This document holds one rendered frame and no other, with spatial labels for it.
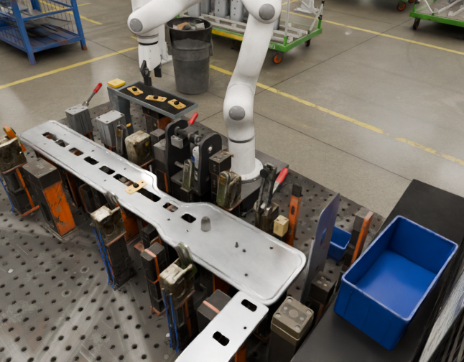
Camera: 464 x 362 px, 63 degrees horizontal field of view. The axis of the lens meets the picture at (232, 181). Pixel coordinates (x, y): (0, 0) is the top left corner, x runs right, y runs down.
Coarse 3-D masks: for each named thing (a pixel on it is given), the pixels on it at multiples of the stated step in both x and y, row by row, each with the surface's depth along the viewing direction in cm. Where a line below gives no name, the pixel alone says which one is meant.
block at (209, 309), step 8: (216, 296) 106; (224, 296) 106; (208, 304) 104; (216, 304) 104; (224, 304) 104; (200, 312) 102; (208, 312) 102; (216, 312) 102; (200, 320) 104; (208, 320) 101; (200, 328) 107; (216, 336) 105; (224, 344) 114
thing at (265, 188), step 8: (264, 168) 115; (272, 168) 114; (264, 176) 113; (272, 176) 115; (264, 184) 119; (272, 184) 117; (264, 192) 120; (264, 200) 121; (256, 208) 124; (264, 208) 121
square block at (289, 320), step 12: (288, 300) 96; (276, 312) 93; (288, 312) 93; (300, 312) 93; (312, 312) 93; (276, 324) 93; (288, 324) 91; (300, 324) 91; (276, 336) 97; (288, 336) 92; (300, 336) 91; (276, 348) 100; (288, 348) 96; (276, 360) 103; (288, 360) 99
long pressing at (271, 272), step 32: (32, 128) 173; (64, 128) 173; (64, 160) 154; (96, 160) 154; (128, 160) 153; (160, 192) 137; (160, 224) 125; (192, 224) 125; (224, 224) 126; (192, 256) 115; (224, 256) 115; (256, 256) 115; (288, 256) 115; (256, 288) 106; (288, 288) 107
